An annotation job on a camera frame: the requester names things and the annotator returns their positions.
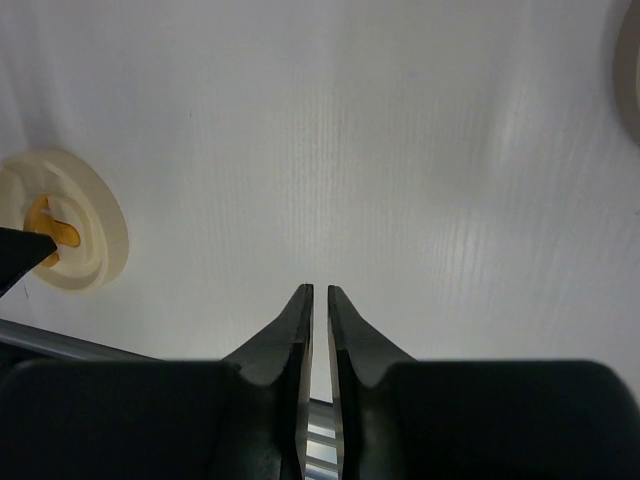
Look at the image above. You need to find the grey lunch box lid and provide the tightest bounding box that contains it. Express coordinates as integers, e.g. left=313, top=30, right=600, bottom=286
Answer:
left=612, top=0, right=639, bottom=144

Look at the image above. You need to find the yellow lunch box lid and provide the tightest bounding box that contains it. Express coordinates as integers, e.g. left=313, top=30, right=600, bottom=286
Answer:
left=1, top=150, right=129, bottom=293

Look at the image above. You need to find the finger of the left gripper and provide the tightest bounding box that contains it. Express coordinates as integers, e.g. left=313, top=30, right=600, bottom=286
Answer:
left=0, top=227, right=57, bottom=296

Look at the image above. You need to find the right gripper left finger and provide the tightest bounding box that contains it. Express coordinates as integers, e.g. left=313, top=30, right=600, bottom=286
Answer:
left=1, top=284, right=314, bottom=479

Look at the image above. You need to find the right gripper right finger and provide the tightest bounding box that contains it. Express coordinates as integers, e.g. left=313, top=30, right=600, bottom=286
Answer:
left=327, top=286, right=639, bottom=479

